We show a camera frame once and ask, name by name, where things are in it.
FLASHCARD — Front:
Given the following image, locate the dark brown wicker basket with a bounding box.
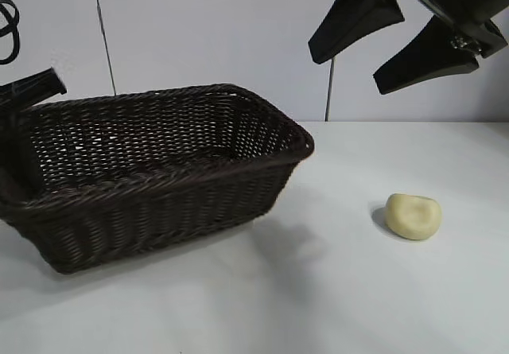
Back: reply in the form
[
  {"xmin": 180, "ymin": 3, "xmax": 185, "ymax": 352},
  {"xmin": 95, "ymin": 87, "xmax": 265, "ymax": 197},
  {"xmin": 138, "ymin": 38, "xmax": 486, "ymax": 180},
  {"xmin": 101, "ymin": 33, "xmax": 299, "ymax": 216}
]
[{"xmin": 0, "ymin": 83, "xmax": 316, "ymax": 276}]

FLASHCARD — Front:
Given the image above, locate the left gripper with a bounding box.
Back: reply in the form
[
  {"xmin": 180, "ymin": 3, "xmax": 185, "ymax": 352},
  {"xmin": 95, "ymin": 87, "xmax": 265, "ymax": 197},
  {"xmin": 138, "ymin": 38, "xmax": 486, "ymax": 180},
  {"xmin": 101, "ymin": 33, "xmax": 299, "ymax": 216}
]
[{"xmin": 0, "ymin": 67, "xmax": 68, "ymax": 192}]

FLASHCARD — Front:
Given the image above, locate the pale yellow egg yolk pastry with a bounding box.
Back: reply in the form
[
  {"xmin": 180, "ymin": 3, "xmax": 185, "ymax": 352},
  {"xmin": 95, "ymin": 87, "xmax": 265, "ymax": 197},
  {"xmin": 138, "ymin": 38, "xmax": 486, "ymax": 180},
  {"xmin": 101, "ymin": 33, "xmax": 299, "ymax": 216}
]
[{"xmin": 384, "ymin": 193, "xmax": 443, "ymax": 243}]

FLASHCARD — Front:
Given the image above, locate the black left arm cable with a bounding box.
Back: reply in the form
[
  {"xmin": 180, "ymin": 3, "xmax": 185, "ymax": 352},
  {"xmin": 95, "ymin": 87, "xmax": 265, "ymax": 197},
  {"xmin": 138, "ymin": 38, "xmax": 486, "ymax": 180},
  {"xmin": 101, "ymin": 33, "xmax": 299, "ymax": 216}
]
[{"xmin": 0, "ymin": 0, "xmax": 21, "ymax": 65}]

